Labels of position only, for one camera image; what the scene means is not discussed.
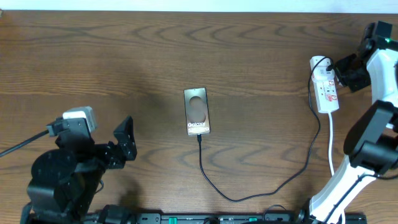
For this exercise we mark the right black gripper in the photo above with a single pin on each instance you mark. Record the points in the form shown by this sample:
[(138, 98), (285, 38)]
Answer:
[(341, 65)]

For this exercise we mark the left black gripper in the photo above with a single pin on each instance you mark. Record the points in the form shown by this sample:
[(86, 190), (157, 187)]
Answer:
[(119, 157)]

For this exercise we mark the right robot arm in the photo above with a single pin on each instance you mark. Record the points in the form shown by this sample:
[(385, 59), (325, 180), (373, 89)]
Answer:
[(369, 153)]

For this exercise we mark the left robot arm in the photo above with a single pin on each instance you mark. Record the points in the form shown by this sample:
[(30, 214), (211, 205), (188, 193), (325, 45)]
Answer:
[(65, 180)]

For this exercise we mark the white power strip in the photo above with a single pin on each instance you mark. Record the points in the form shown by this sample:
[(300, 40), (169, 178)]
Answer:
[(323, 78)]

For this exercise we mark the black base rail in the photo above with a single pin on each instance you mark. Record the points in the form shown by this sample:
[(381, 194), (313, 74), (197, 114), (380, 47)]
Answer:
[(156, 218)]

